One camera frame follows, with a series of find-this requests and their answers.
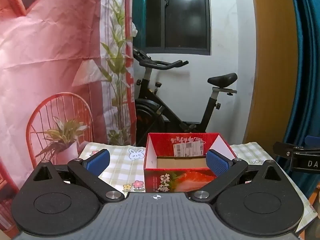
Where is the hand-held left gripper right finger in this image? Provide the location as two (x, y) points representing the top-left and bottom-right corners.
(189, 149), (284, 204)

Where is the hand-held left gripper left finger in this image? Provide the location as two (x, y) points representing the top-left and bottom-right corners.
(31, 149), (125, 203)

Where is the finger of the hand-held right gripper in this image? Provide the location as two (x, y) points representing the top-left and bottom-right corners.
(273, 142), (300, 158)
(305, 135), (320, 147)

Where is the red strawberry print cardboard box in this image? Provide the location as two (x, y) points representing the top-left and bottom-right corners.
(144, 132), (238, 193)

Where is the green checkered printed tablecloth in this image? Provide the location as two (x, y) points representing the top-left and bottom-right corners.
(80, 141), (318, 233)

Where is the blue hanging curtain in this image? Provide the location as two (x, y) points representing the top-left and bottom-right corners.
(287, 0), (320, 198)

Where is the black exercise bike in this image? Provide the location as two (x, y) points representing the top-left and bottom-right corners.
(132, 46), (238, 147)

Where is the wooden door panel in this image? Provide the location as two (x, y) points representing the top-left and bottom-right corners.
(244, 0), (304, 145)

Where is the pink printed backdrop cloth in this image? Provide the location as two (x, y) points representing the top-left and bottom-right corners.
(0, 0), (138, 240)

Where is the teal window curtain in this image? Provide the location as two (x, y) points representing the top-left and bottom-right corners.
(132, 0), (146, 48)

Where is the dark framed window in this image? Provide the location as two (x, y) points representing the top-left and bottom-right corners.
(132, 0), (212, 55)

